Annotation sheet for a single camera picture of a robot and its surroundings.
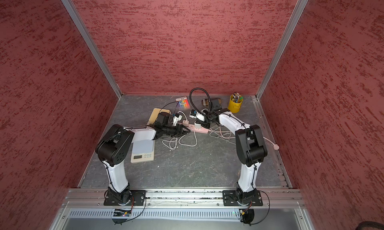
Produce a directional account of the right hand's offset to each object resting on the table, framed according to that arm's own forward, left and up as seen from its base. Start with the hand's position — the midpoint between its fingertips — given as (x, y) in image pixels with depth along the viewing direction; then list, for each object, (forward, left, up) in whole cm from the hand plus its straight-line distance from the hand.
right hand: (199, 122), depth 95 cm
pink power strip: (-2, -2, -5) cm, 6 cm away
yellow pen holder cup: (+15, -26, +2) cm, 30 cm away
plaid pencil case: (-1, -8, +21) cm, 23 cm away
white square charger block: (-2, +1, -1) cm, 3 cm away
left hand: (-7, +7, -2) cm, 11 cm away
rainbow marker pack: (+23, +12, -6) cm, 26 cm away
